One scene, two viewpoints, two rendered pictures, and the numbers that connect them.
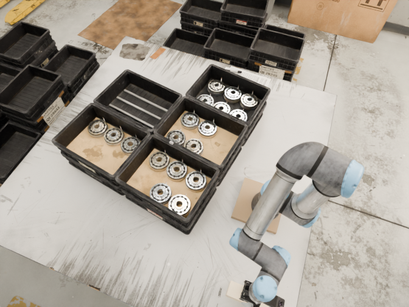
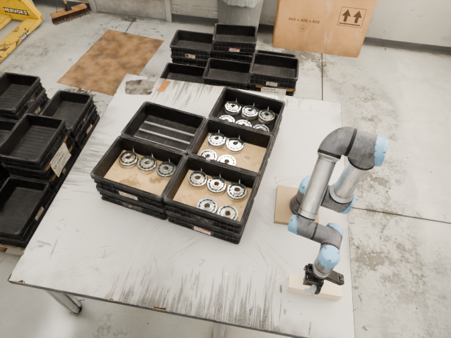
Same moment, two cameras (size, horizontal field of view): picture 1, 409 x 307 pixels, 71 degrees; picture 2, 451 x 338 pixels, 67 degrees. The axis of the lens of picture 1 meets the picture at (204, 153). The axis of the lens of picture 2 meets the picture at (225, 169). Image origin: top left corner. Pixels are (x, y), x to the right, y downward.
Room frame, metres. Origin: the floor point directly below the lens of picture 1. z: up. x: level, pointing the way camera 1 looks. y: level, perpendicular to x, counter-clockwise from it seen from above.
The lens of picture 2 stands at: (-0.34, 0.30, 2.29)
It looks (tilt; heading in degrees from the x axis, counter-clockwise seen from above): 52 degrees down; 348
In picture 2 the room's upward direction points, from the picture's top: 3 degrees clockwise
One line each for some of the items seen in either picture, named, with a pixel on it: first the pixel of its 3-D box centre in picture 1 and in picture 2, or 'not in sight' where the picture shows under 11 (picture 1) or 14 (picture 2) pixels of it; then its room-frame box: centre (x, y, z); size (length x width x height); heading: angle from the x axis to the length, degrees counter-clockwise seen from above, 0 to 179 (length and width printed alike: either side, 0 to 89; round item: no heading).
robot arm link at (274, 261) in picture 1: (272, 261); (328, 236); (0.21, -0.26, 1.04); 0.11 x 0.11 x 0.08; 58
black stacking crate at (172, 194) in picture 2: (168, 179); (212, 194); (0.60, 0.17, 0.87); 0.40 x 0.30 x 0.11; 61
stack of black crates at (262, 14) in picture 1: (241, 27); (233, 54); (2.51, -0.32, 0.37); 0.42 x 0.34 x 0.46; 71
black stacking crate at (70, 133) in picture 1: (104, 144); (141, 172); (0.79, 0.52, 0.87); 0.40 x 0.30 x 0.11; 61
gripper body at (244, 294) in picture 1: (253, 293); (315, 273); (0.12, -0.21, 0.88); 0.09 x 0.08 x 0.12; 71
